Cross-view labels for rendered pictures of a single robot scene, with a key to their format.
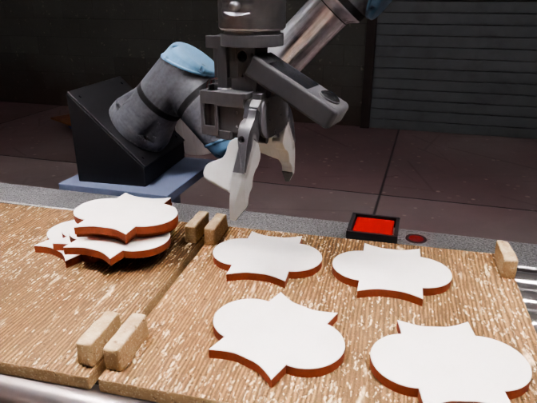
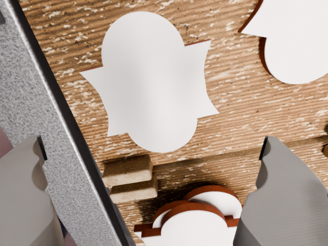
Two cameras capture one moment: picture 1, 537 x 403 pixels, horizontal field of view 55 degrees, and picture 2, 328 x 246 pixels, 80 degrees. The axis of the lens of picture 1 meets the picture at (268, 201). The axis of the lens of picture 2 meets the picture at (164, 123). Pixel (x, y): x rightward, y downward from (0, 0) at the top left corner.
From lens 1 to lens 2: 0.58 m
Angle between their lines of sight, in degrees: 59
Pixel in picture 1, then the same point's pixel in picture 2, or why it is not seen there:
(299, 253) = (133, 53)
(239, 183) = (317, 181)
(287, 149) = (33, 188)
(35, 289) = not seen: hidden behind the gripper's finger
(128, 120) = not seen: outside the picture
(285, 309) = (281, 7)
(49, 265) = not seen: hidden behind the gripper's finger
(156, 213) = (191, 228)
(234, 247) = (157, 134)
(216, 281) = (218, 118)
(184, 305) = (273, 121)
